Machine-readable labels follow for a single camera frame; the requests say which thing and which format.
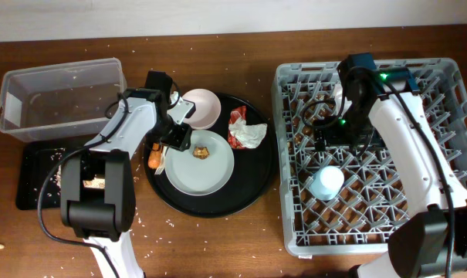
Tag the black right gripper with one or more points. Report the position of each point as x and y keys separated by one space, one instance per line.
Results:
x=370 y=140

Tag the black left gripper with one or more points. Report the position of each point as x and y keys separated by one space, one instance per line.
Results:
x=180 y=141

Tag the pink bowl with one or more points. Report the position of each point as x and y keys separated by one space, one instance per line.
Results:
x=207 y=108

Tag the white round plate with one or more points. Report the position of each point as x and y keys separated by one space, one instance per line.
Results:
x=197 y=177

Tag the light blue plastic cup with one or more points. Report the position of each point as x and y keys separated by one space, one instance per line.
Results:
x=327 y=183

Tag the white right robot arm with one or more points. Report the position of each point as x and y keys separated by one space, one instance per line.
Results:
x=433 y=242

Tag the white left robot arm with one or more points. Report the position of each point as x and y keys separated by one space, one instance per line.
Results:
x=102 y=218

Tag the grey dishwasher rack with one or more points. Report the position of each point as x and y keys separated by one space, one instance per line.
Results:
x=371 y=203

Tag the orange carrot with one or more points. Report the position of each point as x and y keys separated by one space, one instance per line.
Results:
x=154 y=159

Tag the brown food scrap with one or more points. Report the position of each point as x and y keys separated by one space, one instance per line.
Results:
x=201 y=152

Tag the white plastic fork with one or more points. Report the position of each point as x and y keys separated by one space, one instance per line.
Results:
x=161 y=166

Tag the red snack wrapper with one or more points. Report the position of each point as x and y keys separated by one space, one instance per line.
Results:
x=236 y=120

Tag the crumpled white tissue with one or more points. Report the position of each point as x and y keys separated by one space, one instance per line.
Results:
x=252 y=135

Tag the pile of rice and scraps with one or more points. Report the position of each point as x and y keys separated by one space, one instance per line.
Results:
x=79 y=167

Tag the round black tray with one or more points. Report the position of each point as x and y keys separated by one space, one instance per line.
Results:
x=253 y=172

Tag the clear plastic bin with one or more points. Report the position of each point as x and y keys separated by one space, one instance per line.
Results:
x=56 y=101

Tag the black rectangular tray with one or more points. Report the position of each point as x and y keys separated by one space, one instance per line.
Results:
x=38 y=158

